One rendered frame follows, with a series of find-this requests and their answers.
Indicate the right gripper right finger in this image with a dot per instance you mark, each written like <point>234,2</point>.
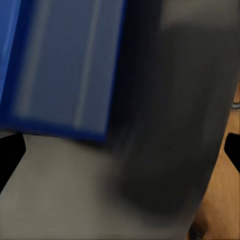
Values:
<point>232,149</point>

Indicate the folder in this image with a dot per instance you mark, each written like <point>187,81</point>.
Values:
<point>58,66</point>

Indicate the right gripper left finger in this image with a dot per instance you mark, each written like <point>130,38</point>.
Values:
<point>12,149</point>

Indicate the swivel chair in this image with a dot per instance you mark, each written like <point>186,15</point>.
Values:
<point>177,75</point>

